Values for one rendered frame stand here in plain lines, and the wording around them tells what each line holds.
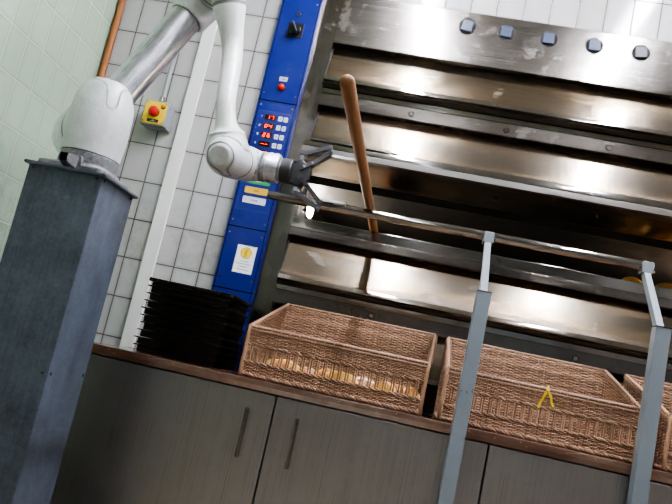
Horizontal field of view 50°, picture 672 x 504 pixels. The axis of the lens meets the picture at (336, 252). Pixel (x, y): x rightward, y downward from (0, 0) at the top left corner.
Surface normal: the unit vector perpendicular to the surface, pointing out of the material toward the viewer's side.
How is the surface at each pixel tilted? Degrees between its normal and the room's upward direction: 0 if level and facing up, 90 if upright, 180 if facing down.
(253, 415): 90
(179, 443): 90
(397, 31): 90
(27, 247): 90
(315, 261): 70
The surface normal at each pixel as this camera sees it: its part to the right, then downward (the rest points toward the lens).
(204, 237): -0.10, -0.18
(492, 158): -0.02, -0.50
